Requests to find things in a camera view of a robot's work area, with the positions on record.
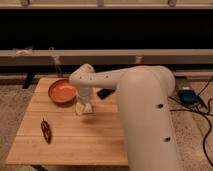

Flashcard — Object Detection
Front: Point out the black cable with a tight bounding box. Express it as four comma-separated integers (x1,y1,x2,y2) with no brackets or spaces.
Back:
168,77,213,168

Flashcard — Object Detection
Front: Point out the wooden table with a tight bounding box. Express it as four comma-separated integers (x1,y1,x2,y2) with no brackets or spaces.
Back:
6,78,128,166

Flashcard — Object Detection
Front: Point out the blue power box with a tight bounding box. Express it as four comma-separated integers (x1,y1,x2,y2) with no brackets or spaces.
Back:
178,89,199,105

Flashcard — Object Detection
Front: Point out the black rectangular block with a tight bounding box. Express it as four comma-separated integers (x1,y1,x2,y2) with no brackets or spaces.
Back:
97,89,114,100

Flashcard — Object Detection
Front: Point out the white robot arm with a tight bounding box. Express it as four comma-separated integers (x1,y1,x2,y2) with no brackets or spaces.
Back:
69,64,183,171

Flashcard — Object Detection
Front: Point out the wooden rail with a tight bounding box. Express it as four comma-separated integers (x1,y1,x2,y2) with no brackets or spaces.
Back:
0,49,213,66

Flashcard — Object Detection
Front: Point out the orange bowl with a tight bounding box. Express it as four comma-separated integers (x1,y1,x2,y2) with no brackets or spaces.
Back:
48,79,76,104

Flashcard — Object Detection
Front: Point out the red chili pepper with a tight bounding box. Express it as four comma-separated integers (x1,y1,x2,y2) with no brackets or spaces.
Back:
41,120,52,144

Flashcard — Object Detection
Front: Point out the white sponge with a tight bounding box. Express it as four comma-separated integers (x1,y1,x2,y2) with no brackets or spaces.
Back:
75,103,93,115

